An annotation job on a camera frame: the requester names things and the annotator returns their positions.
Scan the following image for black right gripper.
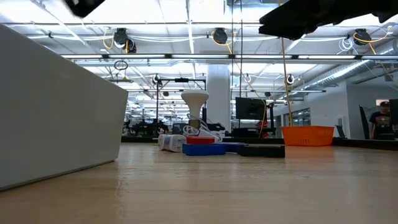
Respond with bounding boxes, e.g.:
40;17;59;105
258;0;398;40

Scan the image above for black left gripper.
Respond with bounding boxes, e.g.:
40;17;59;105
63;0;106;18

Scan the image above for black digital timer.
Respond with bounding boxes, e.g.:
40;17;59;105
239;144;285;159

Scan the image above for red square charger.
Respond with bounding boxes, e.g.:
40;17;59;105
186;136;216;145

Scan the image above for bright blue digital timer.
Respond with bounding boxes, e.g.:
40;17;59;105
182;143;227;156

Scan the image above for purple and white charger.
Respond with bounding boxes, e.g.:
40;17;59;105
164;134;187;153

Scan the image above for black background monitor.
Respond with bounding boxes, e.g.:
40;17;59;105
235;97;267;121

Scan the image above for long ceiling light strip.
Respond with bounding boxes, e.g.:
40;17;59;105
61;54;398;60

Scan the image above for orange plastic basket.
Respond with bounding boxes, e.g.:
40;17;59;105
280;125;335;147

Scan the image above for grey plastic bin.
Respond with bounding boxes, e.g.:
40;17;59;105
0;24;129;191

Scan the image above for white mushroom-shaped lamp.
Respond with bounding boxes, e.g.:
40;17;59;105
181;90;210;130

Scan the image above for person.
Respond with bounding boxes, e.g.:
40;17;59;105
369;101;393;140

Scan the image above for black screen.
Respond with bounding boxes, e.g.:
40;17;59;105
389;98;398;125

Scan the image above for black ceiling cable reel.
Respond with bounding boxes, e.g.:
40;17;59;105
113;27;137;54
354;28;373;46
213;27;229;45

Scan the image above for yellow hanging cable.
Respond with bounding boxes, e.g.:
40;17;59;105
277;37;294;127

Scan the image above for black background rig frame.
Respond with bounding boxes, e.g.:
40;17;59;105
156;78;207;131

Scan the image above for black table frame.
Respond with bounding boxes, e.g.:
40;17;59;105
120;136;398;151

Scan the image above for white coiled cable with adapter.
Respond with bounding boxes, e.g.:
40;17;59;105
182;114;223;143

